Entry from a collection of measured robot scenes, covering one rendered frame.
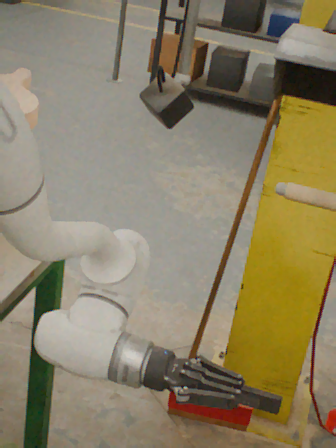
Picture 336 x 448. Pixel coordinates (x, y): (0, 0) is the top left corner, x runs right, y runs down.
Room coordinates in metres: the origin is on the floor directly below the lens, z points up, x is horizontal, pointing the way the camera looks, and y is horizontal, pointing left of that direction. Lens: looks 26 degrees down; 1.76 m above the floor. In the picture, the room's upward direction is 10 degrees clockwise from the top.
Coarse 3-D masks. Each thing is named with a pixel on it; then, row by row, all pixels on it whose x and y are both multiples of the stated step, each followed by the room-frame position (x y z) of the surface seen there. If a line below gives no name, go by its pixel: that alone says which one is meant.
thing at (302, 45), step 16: (288, 32) 1.35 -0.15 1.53; (304, 32) 1.38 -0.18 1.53; (320, 32) 1.41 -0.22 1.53; (288, 48) 1.28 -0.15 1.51; (304, 48) 1.28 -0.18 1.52; (320, 48) 1.28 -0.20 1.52; (288, 64) 1.46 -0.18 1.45; (304, 64) 1.25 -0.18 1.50; (320, 64) 1.25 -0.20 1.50; (288, 80) 1.46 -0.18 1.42; (304, 80) 1.45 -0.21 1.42; (320, 80) 1.44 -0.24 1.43; (288, 96) 1.46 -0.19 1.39; (304, 96) 1.45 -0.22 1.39; (320, 96) 1.44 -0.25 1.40
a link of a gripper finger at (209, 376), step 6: (186, 366) 1.06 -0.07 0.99; (192, 366) 1.06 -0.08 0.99; (198, 366) 1.06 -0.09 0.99; (198, 372) 1.05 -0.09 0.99; (204, 372) 1.05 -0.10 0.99; (210, 372) 1.06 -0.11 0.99; (204, 378) 1.05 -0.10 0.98; (210, 378) 1.05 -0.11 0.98; (216, 378) 1.04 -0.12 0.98; (222, 378) 1.05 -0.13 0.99; (228, 378) 1.05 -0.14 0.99; (222, 384) 1.04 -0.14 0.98; (228, 384) 1.04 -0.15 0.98; (234, 384) 1.04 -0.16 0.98; (240, 384) 1.04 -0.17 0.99
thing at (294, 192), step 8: (288, 184) 1.29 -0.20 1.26; (296, 184) 1.30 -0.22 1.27; (288, 192) 1.28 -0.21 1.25; (296, 192) 1.28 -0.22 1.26; (304, 192) 1.28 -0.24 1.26; (312, 192) 1.28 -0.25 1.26; (320, 192) 1.28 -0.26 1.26; (328, 192) 1.28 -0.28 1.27; (296, 200) 1.28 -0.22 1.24; (304, 200) 1.28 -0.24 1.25; (312, 200) 1.27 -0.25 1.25; (320, 200) 1.27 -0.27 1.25; (328, 200) 1.27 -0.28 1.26; (328, 208) 1.27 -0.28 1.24
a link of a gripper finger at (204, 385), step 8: (184, 376) 1.03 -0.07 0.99; (192, 376) 1.03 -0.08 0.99; (200, 376) 1.03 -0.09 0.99; (200, 384) 1.02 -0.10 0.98; (208, 384) 1.02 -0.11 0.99; (216, 384) 1.03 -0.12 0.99; (216, 392) 1.02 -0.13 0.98; (224, 392) 1.01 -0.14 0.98; (232, 392) 1.01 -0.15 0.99; (240, 392) 1.01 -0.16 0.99
